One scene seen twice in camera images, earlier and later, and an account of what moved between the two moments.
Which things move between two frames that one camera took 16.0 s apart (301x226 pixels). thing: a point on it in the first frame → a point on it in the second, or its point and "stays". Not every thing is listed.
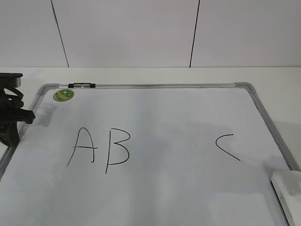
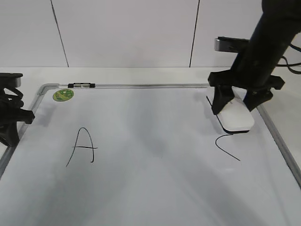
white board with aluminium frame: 188,154 stays
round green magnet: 63,95 stays
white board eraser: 287,185 → 235,117
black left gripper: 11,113 stays
